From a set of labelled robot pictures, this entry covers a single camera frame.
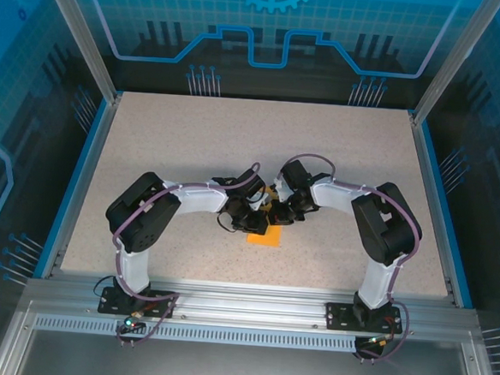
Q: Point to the orange paper sheet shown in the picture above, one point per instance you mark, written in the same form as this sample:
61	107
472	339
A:
268	239

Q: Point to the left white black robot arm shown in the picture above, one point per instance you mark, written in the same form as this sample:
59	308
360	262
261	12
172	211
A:
134	269

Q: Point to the blue printed back panel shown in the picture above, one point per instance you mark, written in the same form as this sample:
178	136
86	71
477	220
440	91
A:
261	25

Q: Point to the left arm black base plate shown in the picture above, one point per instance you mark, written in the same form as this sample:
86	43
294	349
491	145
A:
106	306

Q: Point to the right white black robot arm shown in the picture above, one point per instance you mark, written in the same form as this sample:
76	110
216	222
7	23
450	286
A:
378	282

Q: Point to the blue printed side panel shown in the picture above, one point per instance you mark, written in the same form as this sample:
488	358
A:
491	170
13	136

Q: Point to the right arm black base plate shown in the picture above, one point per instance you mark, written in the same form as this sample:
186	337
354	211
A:
339	316

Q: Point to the small connector with LED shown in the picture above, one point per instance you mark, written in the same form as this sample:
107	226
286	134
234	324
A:
131	323
378	341

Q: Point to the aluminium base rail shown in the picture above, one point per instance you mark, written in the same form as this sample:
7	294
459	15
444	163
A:
250	303

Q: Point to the aluminium frame post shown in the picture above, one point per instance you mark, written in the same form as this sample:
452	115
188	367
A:
89	43
442	68

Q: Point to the grey metal lower shelf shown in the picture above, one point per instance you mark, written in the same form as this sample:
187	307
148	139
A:
241	371

